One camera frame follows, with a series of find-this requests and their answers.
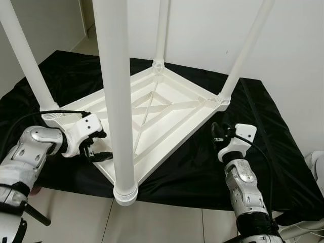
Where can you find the white floor fan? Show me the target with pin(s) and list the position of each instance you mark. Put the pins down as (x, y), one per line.
(316, 167)

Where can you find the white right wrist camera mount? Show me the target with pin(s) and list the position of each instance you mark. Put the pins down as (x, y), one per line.
(243, 136)

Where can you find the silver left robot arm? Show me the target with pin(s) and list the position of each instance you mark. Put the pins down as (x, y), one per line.
(25, 157)

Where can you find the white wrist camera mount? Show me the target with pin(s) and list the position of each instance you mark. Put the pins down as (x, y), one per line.
(243, 136)
(83, 129)

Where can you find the red table edge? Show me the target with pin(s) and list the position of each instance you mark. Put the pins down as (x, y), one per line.
(35, 191)

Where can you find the white plastic table leg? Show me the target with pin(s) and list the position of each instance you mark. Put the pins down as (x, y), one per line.
(114, 76)
(248, 50)
(20, 50)
(162, 30)

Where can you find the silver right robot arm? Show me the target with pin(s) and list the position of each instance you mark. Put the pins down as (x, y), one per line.
(245, 192)

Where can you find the black metal table leg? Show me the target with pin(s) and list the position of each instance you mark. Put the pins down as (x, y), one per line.
(35, 215)

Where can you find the grey metal tube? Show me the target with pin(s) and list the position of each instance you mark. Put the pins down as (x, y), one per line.
(304, 231)

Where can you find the black table cloth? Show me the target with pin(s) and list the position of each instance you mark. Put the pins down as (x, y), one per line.
(283, 152)

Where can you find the white plastic table top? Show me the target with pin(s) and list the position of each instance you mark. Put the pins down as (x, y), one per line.
(167, 116)

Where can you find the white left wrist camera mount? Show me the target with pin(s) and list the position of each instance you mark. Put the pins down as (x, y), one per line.
(83, 129)

